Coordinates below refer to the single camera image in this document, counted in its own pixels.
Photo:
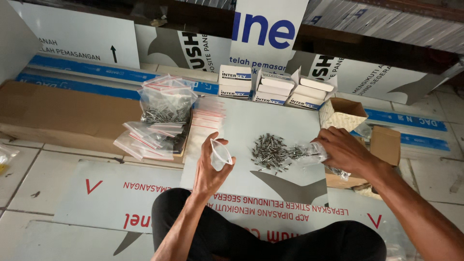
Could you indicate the small brown cardboard box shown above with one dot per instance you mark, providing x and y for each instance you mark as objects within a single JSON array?
[{"x": 386, "y": 145}]

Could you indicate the stack of empty zip bags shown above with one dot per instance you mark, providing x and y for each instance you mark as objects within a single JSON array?
[{"x": 208, "y": 119}]

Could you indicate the blue-taped profiles bundle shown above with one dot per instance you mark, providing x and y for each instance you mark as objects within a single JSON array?
[{"x": 413, "y": 127}]

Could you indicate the pile of loose metal rivets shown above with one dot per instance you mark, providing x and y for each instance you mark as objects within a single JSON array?
[{"x": 270, "y": 152}]

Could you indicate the plain white panel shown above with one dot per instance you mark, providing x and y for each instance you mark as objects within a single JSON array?
[{"x": 16, "y": 40}]

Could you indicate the small plastic bag yellow contents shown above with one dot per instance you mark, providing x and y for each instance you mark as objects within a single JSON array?
[{"x": 6, "y": 156}]

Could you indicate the row of white small boxes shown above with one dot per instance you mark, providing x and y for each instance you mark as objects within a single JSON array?
[{"x": 235, "y": 81}]

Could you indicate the small zip bag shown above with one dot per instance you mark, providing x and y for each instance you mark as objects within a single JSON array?
[{"x": 220, "y": 156}]

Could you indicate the person's right hand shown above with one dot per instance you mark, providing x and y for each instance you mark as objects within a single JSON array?
[{"x": 346, "y": 150}]

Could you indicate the white panel with black arrow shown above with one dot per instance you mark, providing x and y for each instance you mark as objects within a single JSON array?
[{"x": 72, "y": 32}]

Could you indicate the person's right fingers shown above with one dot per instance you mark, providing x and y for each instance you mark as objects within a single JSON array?
[{"x": 322, "y": 136}]

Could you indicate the white panel with red print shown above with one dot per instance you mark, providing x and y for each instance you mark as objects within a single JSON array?
[{"x": 108, "y": 195}]

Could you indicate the stack of blue-taped profiles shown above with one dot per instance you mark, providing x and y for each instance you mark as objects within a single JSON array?
[{"x": 83, "y": 74}]

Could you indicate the white panel with grey shark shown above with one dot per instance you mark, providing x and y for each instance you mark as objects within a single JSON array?
[{"x": 250, "y": 119}]

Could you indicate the stack of wrapped panels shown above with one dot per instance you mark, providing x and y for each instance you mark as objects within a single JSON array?
[{"x": 391, "y": 21}]

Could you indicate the flat brown cardboard piece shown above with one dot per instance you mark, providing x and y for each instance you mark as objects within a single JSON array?
[{"x": 340, "y": 181}]

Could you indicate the leaning panel with grey shark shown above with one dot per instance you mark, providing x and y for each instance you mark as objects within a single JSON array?
[{"x": 163, "y": 45}]

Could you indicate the person's left hand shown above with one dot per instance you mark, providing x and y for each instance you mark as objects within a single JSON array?
[{"x": 205, "y": 176}]

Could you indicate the open patterned cardboard box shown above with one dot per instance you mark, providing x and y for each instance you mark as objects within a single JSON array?
[{"x": 342, "y": 114}]

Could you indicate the person's black trousers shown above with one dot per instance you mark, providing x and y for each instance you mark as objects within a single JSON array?
[{"x": 275, "y": 243}]

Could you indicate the clear plastic bag of rivets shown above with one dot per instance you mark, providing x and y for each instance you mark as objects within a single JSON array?
[{"x": 312, "y": 150}]

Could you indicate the heap of filled zip bags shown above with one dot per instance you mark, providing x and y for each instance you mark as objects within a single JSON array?
[{"x": 163, "y": 108}]

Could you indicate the white panel with blue letters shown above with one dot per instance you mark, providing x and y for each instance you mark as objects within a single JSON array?
[{"x": 268, "y": 32}]

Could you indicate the wide leaning panel grey shark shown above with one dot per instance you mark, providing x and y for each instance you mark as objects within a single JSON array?
[{"x": 373, "y": 79}]

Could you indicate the long brown cardboard box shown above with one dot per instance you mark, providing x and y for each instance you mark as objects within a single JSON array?
[{"x": 65, "y": 112}]

